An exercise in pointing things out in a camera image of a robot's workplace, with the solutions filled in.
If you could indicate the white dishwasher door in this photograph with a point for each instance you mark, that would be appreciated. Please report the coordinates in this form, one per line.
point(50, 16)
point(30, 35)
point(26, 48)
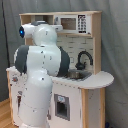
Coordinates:
point(65, 109)

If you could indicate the grey toy sink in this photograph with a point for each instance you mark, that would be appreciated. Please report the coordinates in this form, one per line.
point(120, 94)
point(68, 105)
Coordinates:
point(78, 75)

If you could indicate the white toy microwave door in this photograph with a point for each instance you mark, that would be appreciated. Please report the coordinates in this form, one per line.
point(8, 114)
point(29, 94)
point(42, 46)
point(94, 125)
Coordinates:
point(80, 23)

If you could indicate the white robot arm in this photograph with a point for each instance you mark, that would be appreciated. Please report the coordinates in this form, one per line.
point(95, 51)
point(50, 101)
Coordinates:
point(40, 62)

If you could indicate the wooden toy kitchen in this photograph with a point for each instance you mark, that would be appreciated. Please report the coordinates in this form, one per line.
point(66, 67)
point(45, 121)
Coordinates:
point(56, 80)

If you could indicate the black toy faucet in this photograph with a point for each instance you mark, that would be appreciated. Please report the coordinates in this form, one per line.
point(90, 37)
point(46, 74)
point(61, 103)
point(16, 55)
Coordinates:
point(81, 63)

